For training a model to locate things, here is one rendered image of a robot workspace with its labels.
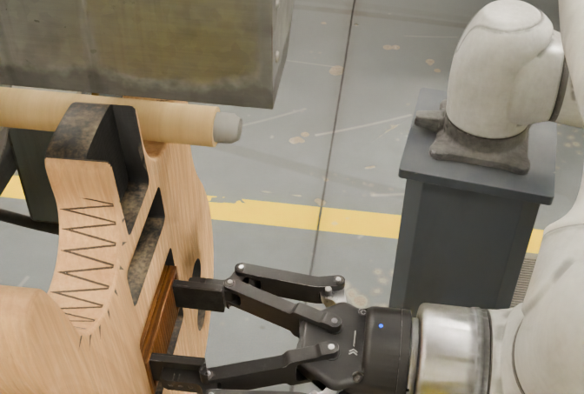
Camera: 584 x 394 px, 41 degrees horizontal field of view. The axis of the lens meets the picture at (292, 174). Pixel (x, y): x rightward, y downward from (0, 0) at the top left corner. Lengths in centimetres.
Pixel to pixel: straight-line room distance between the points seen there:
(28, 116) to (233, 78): 28
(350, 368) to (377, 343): 3
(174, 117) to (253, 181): 186
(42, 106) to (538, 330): 40
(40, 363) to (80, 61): 16
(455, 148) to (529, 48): 24
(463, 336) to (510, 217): 89
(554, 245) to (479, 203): 97
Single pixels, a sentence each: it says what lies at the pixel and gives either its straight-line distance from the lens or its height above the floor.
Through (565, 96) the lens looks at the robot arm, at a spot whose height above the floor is 87.
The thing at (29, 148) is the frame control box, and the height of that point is 104.
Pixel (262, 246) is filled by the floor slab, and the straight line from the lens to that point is 227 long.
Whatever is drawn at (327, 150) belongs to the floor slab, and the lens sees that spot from 260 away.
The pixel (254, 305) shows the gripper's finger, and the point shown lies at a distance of 69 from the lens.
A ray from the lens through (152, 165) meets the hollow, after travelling 61.
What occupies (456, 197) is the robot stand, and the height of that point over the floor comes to 65.
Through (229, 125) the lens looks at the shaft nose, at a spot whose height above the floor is 126.
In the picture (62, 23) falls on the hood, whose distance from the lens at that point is 42.
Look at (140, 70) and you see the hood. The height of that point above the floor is 140.
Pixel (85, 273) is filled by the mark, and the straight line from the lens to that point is 56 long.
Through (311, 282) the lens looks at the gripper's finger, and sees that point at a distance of 70.
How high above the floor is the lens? 163
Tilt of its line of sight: 41 degrees down
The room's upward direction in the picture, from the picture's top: 1 degrees clockwise
